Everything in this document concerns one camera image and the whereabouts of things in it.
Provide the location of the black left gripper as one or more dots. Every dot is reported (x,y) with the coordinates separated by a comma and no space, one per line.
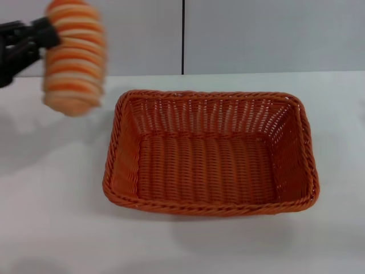
(8,71)

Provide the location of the orange striped bread roll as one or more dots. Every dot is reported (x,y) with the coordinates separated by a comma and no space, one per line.
(74,68)

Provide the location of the orange woven plastic basket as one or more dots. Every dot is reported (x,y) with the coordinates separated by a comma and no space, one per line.
(211,160)

